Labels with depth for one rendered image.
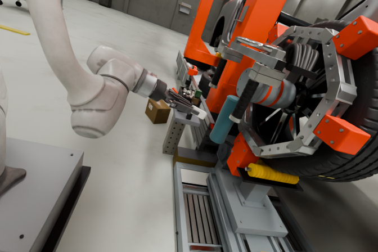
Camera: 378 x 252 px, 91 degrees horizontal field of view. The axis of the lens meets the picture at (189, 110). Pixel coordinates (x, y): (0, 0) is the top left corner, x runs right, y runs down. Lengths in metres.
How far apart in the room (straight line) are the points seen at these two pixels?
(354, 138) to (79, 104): 0.70
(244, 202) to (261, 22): 1.00
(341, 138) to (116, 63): 0.65
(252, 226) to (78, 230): 0.83
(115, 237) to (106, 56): 0.84
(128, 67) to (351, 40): 0.65
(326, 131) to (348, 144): 0.06
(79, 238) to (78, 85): 0.79
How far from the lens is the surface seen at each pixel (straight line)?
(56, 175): 0.79
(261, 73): 0.61
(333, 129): 0.67
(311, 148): 0.75
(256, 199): 1.23
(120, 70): 0.59
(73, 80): 0.50
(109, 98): 0.52
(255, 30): 1.22
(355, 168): 0.85
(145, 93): 0.64
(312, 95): 0.89
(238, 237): 1.13
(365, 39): 0.74
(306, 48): 0.70
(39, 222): 0.70
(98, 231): 1.14
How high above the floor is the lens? 0.98
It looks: 23 degrees down
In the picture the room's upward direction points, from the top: 21 degrees clockwise
